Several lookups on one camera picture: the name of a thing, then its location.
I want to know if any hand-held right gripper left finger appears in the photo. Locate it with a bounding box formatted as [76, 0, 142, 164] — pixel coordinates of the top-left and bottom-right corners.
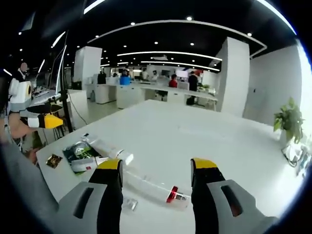
[57, 157, 124, 234]

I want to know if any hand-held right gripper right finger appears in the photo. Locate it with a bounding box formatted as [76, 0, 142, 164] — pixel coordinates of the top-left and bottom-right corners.
[190, 157, 278, 234]

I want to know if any white red-label skincare tube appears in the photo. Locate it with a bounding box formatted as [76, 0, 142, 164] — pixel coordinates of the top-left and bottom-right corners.
[70, 156, 111, 174]

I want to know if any small dark square sachet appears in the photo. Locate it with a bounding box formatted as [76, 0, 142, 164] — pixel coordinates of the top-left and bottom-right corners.
[45, 154, 63, 169]

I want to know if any green skincare sachet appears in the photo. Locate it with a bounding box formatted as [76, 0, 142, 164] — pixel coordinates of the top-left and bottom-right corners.
[62, 143, 99, 162]

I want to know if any long white skincare tube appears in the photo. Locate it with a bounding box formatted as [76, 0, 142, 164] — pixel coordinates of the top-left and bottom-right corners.
[81, 133, 134, 163]

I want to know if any clear red-cap skincare bottle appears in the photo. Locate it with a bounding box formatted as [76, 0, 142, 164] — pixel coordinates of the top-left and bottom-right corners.
[122, 167, 191, 208]

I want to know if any person's left hand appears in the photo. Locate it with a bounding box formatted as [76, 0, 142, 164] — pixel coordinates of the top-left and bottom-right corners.
[9, 114, 37, 140]

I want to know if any black tripod stand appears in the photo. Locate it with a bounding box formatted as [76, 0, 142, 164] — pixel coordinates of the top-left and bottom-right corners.
[50, 31, 74, 134]

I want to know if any person's grey clothing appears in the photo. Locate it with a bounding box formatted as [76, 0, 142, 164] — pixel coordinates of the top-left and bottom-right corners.
[0, 140, 60, 234]

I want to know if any white office counter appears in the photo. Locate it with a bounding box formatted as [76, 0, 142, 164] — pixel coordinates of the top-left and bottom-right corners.
[84, 82, 218, 112]

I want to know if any green potted plant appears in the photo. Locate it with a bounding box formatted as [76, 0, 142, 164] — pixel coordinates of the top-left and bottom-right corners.
[273, 97, 306, 148]

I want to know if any cables and charger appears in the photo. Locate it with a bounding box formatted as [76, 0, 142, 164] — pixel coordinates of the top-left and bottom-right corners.
[282, 143, 312, 176]

